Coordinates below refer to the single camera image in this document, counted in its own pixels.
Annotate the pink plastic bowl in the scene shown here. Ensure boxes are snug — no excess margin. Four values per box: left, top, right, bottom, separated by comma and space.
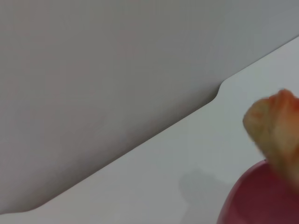
216, 160, 299, 224

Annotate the striped orange bread loaf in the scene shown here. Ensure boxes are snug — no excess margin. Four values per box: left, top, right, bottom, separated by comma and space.
242, 88, 299, 179

